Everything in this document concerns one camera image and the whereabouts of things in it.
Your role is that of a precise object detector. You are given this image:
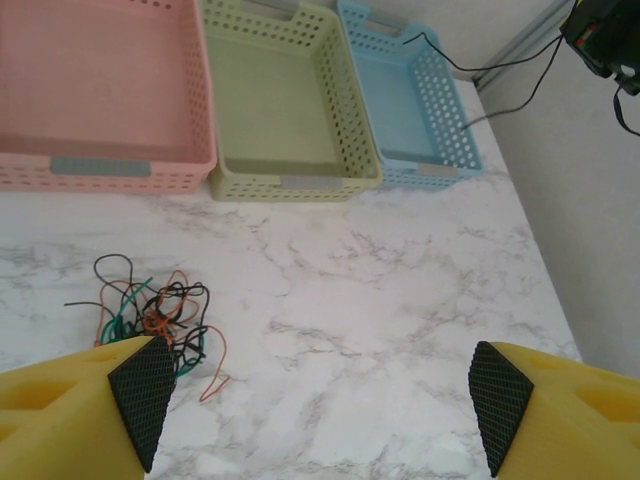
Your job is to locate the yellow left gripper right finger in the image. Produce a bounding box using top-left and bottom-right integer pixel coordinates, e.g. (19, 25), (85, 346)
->
(468, 341), (640, 480)

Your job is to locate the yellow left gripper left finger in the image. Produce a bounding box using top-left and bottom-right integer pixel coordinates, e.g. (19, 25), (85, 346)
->
(0, 335), (179, 480)

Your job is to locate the knotted orange cable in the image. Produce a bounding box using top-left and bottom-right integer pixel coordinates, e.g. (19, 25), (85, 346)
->
(141, 307), (184, 351)

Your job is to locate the thin black cable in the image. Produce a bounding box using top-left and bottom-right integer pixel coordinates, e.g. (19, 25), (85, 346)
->
(401, 32), (569, 132)
(63, 253), (136, 321)

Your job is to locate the short green cable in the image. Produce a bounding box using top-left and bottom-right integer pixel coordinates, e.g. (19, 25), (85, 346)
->
(169, 322), (209, 380)

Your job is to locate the thin orange cable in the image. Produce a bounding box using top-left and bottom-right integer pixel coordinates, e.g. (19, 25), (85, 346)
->
(98, 269), (232, 404)

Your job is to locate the blue perforated plastic basket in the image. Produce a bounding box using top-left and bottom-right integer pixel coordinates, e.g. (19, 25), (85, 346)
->
(335, 0), (489, 194)

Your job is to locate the pale green perforated plastic basket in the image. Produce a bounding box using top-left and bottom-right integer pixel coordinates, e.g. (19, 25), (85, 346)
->
(198, 0), (385, 205)

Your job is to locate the pink perforated plastic basket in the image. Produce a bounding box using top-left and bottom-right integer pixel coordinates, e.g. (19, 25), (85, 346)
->
(0, 0), (219, 196)

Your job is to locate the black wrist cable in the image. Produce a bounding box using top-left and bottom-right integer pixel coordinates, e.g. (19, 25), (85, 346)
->
(611, 82), (640, 137)

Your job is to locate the aluminium frame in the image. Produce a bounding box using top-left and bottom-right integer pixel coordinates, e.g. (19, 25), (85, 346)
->
(472, 0), (574, 91)

